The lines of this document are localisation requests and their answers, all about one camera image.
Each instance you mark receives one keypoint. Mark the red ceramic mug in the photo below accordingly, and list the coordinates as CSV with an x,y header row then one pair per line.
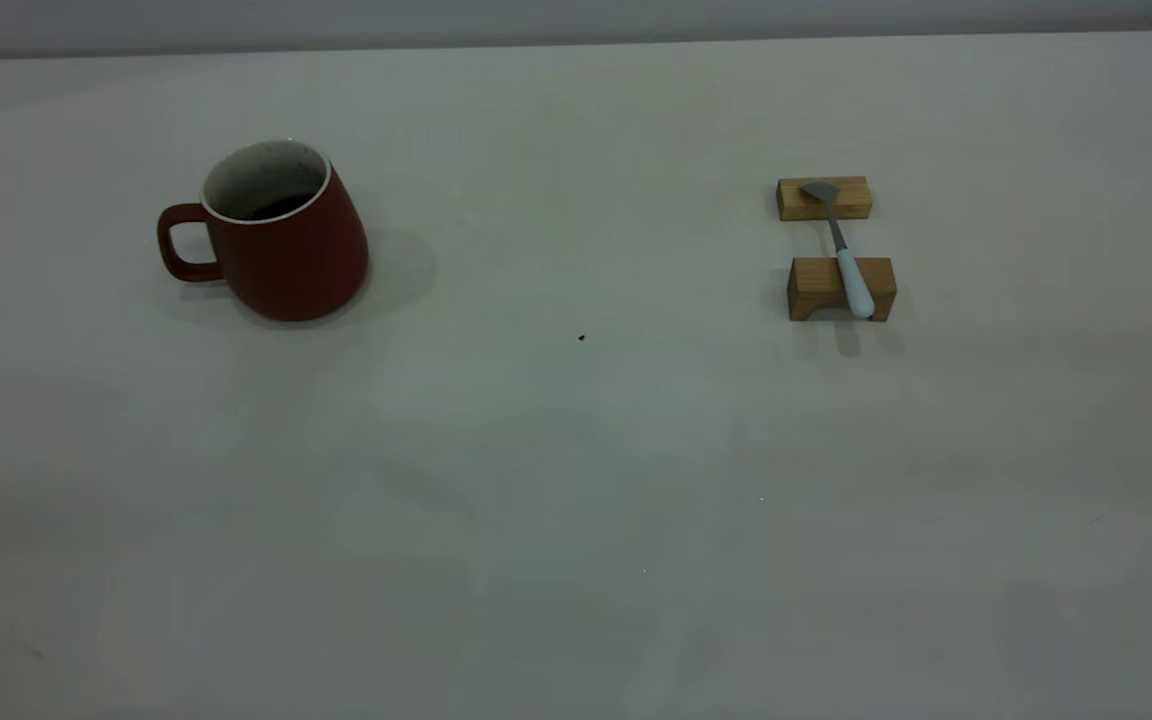
x,y
296,260

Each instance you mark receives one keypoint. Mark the wooden block with arch notch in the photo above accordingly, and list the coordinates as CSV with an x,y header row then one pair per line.
x,y
816,280

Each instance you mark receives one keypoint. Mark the plain rectangular wooden block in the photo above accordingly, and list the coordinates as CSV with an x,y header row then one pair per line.
x,y
851,203

